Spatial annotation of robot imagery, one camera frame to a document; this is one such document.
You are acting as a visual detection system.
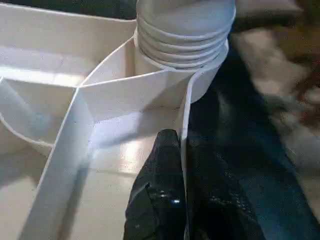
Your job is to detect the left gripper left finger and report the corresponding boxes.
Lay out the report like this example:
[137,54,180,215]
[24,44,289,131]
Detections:
[123,128,187,240]

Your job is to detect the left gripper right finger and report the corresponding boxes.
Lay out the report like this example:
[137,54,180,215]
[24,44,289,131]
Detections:
[184,136,266,240]

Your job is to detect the white plastic table top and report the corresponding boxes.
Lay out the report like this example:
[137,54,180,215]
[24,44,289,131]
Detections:
[0,3,230,240]

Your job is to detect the white plastic table leg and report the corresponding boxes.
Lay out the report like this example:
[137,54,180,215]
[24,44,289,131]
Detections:
[133,0,237,72]

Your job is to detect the black work mat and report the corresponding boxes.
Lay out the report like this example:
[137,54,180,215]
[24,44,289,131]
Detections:
[187,47,320,240]

